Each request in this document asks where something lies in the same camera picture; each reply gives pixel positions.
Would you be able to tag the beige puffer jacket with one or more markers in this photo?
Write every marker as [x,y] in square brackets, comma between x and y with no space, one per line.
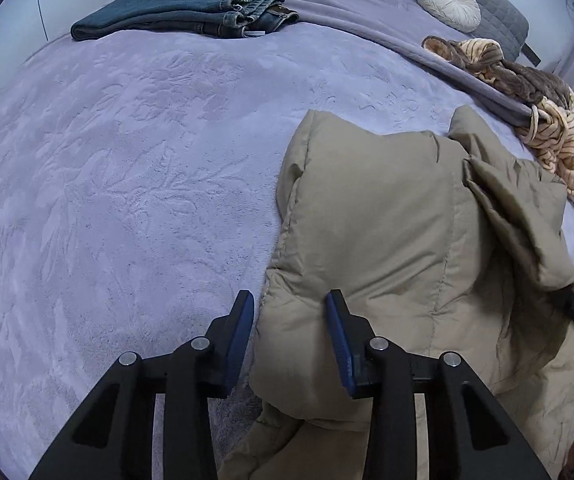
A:
[444,243]

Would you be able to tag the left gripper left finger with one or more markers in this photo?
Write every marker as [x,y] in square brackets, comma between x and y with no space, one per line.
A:
[229,336]

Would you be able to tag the striped cream brown blanket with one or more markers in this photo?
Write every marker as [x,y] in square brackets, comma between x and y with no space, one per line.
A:
[550,133]

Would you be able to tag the round cream cushion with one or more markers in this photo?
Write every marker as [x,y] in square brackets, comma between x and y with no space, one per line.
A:
[462,15]

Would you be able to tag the lavender embossed bed blanket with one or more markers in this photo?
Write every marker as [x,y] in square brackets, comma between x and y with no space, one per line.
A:
[138,187]

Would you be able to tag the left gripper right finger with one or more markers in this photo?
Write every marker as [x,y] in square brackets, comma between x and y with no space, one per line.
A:
[350,335]

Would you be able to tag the folded blue jeans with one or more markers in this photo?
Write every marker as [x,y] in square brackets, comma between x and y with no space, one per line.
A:
[227,19]

